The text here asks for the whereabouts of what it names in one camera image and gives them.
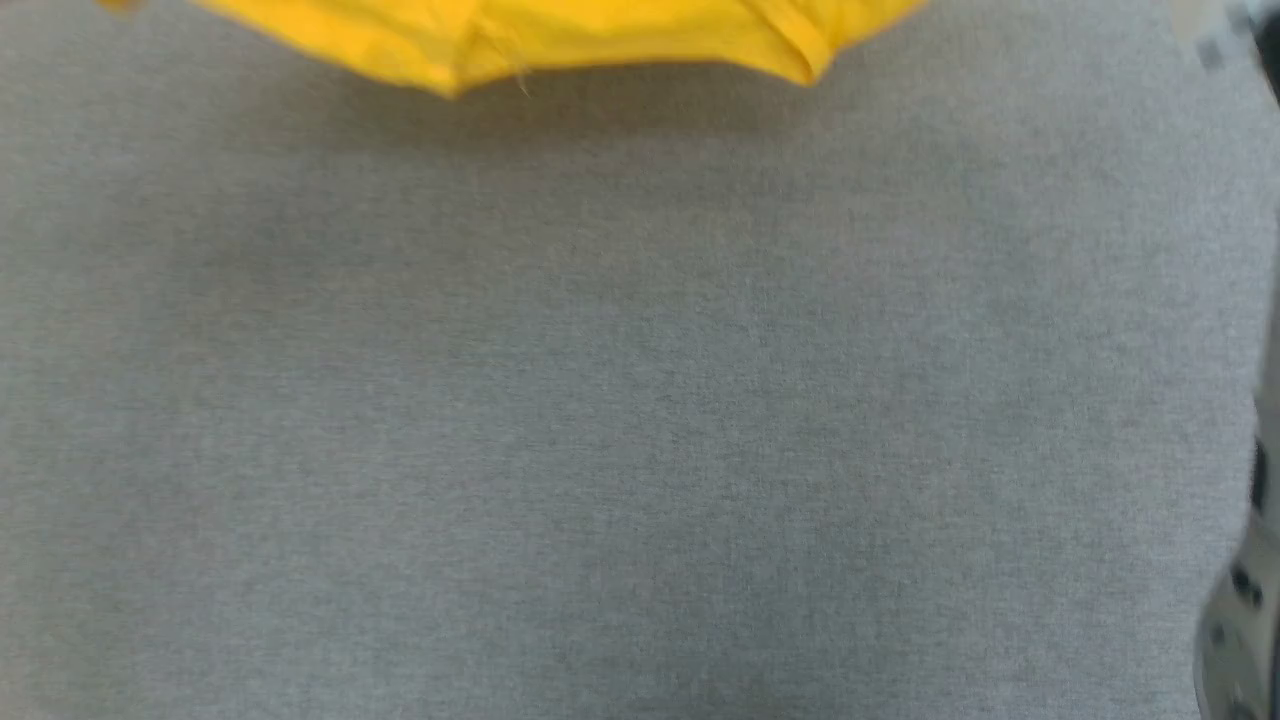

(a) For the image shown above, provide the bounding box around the yellow printed t-shirt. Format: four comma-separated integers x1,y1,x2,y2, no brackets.
95,0,933,100

